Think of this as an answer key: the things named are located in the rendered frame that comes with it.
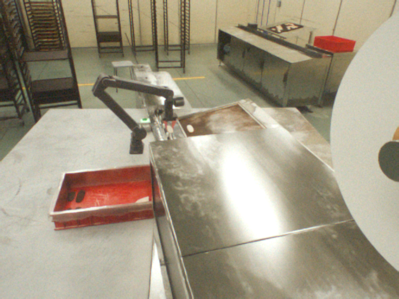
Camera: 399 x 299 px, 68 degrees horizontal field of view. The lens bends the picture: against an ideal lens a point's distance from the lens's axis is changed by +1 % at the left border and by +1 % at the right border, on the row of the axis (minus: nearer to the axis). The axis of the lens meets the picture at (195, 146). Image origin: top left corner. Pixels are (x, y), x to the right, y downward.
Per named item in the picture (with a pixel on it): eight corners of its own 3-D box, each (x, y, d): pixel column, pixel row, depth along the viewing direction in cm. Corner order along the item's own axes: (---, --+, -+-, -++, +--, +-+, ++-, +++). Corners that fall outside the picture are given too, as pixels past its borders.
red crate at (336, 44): (312, 44, 474) (314, 36, 468) (330, 43, 485) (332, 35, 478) (335, 51, 433) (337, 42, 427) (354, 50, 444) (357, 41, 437)
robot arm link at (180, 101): (162, 88, 182) (167, 92, 175) (180, 85, 186) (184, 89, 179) (163, 105, 188) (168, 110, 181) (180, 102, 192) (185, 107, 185)
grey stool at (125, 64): (133, 84, 553) (131, 60, 530) (137, 90, 524) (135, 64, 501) (113, 86, 542) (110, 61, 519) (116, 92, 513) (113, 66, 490)
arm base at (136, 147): (131, 145, 195) (129, 154, 185) (130, 134, 191) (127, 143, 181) (144, 145, 196) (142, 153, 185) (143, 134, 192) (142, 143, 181)
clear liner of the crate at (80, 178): (65, 185, 155) (61, 170, 151) (157, 176, 164) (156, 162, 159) (50, 232, 127) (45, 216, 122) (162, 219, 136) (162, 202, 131)
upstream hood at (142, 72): (132, 70, 335) (132, 63, 331) (148, 70, 339) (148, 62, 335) (146, 114, 232) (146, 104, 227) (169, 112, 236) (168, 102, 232)
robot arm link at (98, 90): (85, 85, 163) (86, 91, 155) (103, 70, 163) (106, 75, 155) (136, 135, 191) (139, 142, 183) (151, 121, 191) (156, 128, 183)
